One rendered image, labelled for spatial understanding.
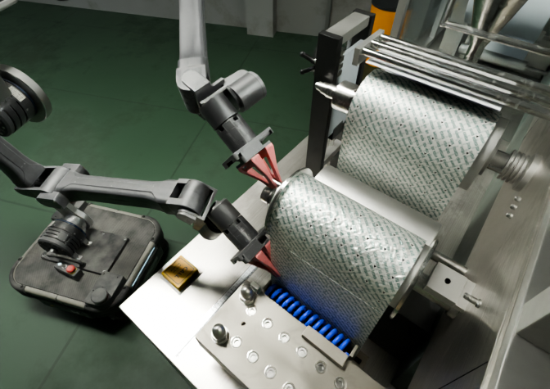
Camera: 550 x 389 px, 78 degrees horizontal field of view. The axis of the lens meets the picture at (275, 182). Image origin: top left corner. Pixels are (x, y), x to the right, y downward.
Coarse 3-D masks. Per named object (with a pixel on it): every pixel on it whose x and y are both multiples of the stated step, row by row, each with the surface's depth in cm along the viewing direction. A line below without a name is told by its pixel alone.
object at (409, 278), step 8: (272, 200) 60; (424, 248) 52; (424, 256) 51; (416, 264) 50; (408, 272) 50; (416, 272) 50; (408, 280) 50; (400, 288) 50; (400, 296) 50; (392, 304) 52
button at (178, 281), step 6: (180, 258) 93; (174, 264) 92; (180, 264) 92; (186, 264) 92; (168, 270) 91; (174, 270) 91; (180, 270) 91; (186, 270) 91; (192, 270) 91; (168, 276) 90; (174, 276) 90; (180, 276) 90; (186, 276) 90; (192, 276) 91; (174, 282) 89; (180, 282) 89; (186, 282) 89; (180, 288) 89
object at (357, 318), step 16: (272, 240) 65; (272, 256) 70; (288, 256) 65; (288, 272) 69; (304, 272) 64; (320, 272) 60; (288, 288) 75; (304, 288) 69; (320, 288) 64; (336, 288) 60; (304, 304) 74; (320, 304) 69; (336, 304) 64; (352, 304) 60; (336, 320) 68; (352, 320) 64; (368, 320) 59; (352, 336) 68
